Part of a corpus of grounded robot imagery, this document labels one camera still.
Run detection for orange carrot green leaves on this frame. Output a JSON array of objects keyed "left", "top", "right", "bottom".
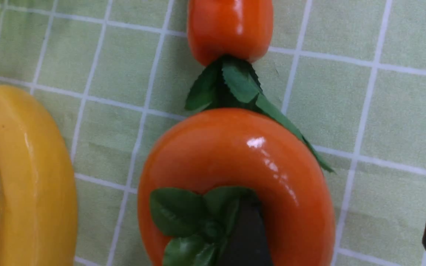
[{"left": 184, "top": 0, "right": 334, "bottom": 173}]

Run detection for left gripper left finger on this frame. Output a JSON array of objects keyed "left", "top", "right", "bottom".
[{"left": 217, "top": 196, "right": 274, "bottom": 266}]

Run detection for yellow banana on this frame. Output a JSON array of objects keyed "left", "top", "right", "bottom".
[{"left": 0, "top": 85, "right": 78, "bottom": 266}]

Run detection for green checkered tablecloth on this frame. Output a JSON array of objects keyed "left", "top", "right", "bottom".
[{"left": 0, "top": 0, "right": 426, "bottom": 266}]

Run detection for orange persimmon green calyx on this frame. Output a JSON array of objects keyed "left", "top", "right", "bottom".
[{"left": 137, "top": 108, "right": 335, "bottom": 266}]

